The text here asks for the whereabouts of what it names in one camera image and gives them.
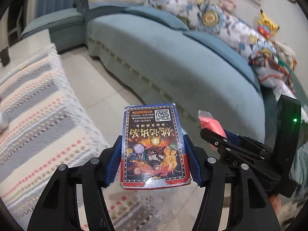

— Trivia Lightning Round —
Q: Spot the playing card box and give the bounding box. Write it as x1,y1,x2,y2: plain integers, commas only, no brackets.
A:
120,104,191,190

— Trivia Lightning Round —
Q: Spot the right hand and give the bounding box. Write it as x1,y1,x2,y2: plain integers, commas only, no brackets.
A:
269,194,281,215

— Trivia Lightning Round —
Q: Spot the striped woven tablecloth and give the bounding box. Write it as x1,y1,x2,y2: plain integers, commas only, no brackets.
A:
0,43,169,231

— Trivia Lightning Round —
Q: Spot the white red plush toy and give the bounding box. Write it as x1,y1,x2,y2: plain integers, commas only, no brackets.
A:
249,52,295,93

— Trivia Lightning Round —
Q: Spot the pink white bottle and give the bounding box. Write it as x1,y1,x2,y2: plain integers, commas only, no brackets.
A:
0,111,9,132

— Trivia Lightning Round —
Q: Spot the white sheep plush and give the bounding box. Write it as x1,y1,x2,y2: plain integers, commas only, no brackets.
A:
275,41,297,70

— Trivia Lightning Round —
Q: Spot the blue seat cushion right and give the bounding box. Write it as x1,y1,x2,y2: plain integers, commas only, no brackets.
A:
183,31,261,93

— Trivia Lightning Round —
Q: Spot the blue seat cushion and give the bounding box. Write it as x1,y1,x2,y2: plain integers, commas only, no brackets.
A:
183,31,261,93
123,6,189,31

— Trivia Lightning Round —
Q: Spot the blue sofa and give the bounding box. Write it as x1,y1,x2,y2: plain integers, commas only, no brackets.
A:
21,0,278,148

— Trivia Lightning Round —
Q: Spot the yellow Pikachu plush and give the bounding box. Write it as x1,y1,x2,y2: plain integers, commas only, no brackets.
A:
257,9,280,39

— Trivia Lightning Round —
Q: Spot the black mug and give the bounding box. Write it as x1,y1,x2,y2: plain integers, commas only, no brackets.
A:
0,48,10,67

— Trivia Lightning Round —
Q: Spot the floral back cushion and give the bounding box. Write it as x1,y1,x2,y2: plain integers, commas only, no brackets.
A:
144,0,278,61

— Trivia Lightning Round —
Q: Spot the pink pig plush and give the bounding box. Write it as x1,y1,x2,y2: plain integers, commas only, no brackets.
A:
219,0,236,12

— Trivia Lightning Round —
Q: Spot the blue seat cushion left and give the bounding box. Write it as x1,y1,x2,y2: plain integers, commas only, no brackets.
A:
123,6,189,31

